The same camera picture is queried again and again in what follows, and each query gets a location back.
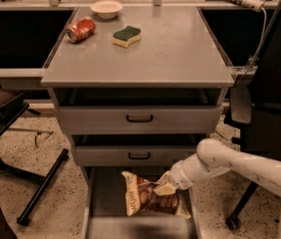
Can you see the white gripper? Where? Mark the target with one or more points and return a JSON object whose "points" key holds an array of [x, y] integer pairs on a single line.
{"points": [[179, 176]]}

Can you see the brown chip bag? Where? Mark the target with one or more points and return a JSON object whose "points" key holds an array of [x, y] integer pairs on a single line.
{"points": [[140, 196]]}

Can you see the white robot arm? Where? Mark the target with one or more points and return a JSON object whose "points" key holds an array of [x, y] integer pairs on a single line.
{"points": [[213, 158]]}

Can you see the bottom drawer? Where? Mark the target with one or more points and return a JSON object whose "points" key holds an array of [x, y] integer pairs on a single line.
{"points": [[105, 212]]}

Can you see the drawer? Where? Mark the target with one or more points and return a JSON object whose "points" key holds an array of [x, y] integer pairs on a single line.
{"points": [[105, 212], [135, 111], [133, 149]]}

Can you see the middle drawer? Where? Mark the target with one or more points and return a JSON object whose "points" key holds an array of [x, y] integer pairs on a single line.
{"points": [[133, 149]]}

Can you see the grey drawer cabinet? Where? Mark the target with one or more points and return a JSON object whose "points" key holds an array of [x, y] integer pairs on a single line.
{"points": [[176, 51]]}

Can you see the top drawer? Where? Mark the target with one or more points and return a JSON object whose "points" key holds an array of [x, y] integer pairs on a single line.
{"points": [[135, 111]]}

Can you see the black office chair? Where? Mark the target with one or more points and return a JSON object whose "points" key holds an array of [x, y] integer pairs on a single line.
{"points": [[261, 134]]}

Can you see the green and yellow sponge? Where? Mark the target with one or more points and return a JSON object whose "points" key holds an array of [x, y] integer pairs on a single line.
{"points": [[126, 36]]}

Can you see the crushed orange soda can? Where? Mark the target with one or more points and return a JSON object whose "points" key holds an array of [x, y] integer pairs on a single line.
{"points": [[81, 29]]}

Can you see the white bowl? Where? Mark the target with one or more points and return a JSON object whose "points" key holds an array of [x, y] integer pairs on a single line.
{"points": [[107, 9]]}

